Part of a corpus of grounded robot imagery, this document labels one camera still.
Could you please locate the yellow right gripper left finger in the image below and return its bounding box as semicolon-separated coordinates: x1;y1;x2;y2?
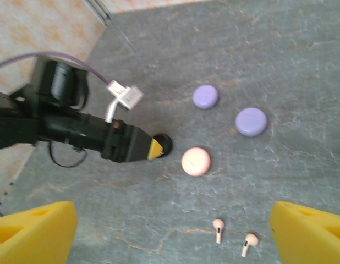
0;200;79;264

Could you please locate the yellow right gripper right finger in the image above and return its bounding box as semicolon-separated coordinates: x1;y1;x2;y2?
268;200;340;264

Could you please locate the black earbud charging case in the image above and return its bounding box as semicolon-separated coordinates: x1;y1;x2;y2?
153;133;173;159

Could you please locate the pink earbud charging case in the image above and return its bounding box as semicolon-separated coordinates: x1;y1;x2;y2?
180;147;212;177

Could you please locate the purple earbud charging case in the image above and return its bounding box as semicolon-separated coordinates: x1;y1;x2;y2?
235;107;268;138
192;84;220;110

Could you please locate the thin black wrist wire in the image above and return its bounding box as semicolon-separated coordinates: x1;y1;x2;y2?
48;142;87;168

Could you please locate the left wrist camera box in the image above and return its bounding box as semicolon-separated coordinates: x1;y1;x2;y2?
105;79;145;123

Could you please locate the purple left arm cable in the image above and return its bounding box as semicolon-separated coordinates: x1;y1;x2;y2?
0;53;113;86

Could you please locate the aluminium frame post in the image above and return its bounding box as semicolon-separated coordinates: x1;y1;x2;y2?
86;0;112;27

